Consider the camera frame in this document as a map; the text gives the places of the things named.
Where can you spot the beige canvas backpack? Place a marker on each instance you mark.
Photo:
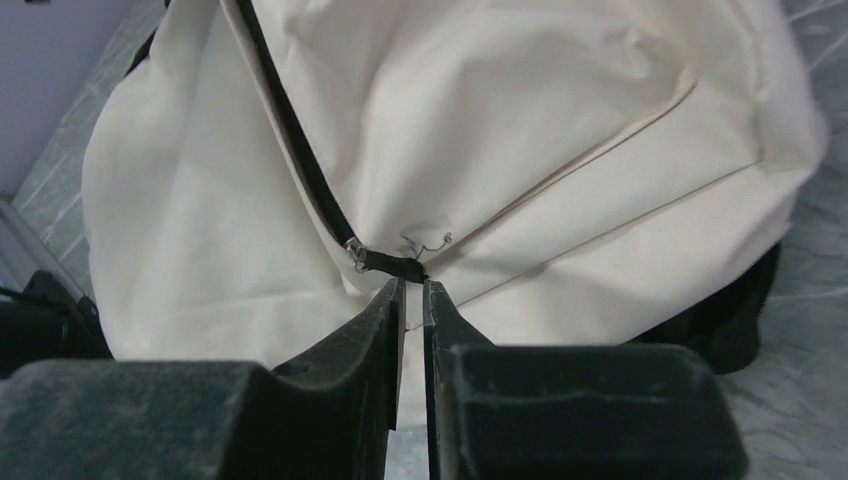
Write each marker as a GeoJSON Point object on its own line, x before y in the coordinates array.
{"type": "Point", "coordinates": [573, 172]}

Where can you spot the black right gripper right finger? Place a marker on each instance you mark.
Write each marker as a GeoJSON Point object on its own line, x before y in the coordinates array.
{"type": "Point", "coordinates": [582, 412]}

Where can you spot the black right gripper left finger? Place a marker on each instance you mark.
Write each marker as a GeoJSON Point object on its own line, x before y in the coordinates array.
{"type": "Point", "coordinates": [324, 414]}

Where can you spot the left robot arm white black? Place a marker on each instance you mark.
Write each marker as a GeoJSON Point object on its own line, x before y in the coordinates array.
{"type": "Point", "coordinates": [45, 322]}

